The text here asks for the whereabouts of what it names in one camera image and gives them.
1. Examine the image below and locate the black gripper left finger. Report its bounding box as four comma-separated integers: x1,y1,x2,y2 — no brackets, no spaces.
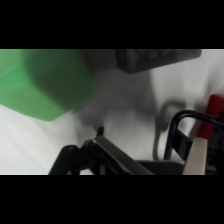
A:
48,126,155,176

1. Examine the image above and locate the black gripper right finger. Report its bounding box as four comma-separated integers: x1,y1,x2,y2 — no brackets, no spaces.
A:
173,127,210,176

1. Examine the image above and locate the green rounded block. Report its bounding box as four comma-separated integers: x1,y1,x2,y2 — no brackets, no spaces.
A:
0,49,100,122

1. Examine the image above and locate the gray block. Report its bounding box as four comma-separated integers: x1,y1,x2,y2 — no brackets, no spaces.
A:
79,49,204,75

